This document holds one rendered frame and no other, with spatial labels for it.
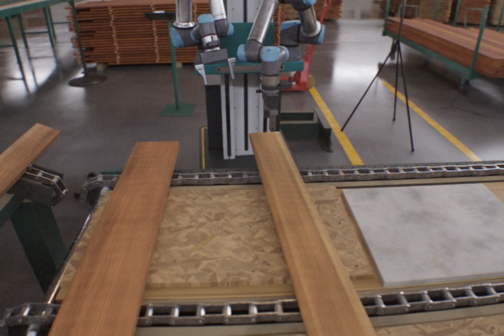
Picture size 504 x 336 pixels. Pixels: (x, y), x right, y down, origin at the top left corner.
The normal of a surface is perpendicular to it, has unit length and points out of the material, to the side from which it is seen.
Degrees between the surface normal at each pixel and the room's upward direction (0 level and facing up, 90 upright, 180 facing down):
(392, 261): 0
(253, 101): 90
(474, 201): 0
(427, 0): 90
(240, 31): 90
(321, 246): 0
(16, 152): 22
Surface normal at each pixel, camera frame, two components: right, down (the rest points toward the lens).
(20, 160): 0.37, -0.83
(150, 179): 0.00, -0.88
